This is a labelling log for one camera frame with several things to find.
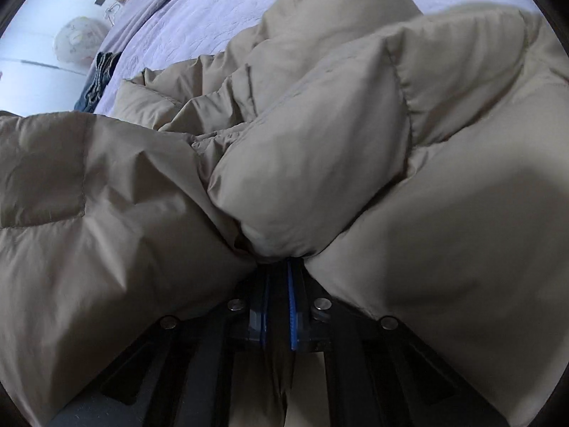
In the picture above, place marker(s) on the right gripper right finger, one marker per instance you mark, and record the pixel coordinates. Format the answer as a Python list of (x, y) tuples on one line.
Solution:
[(320, 322)]

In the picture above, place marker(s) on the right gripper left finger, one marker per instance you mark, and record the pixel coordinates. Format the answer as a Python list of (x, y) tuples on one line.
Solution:
[(247, 309)]

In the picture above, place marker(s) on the beige puffer jacket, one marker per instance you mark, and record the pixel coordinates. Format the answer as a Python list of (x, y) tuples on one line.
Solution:
[(417, 164)]

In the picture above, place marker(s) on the folded blue jeans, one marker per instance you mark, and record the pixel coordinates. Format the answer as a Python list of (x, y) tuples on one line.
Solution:
[(103, 69)]

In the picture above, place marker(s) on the lavender bed blanket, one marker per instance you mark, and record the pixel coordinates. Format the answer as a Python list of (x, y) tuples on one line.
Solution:
[(157, 33)]

